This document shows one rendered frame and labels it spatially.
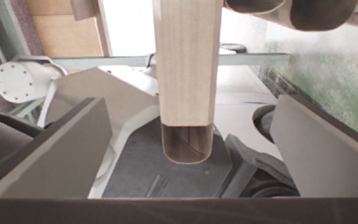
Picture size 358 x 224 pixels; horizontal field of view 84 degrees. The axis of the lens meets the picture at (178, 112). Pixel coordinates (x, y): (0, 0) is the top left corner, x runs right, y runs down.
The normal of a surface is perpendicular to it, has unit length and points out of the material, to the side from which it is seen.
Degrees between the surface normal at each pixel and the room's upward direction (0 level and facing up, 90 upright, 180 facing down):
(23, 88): 91
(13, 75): 91
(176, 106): 90
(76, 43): 90
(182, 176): 101
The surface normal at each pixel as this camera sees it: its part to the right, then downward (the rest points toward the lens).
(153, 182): 0.18, 0.31
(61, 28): -0.01, 0.51
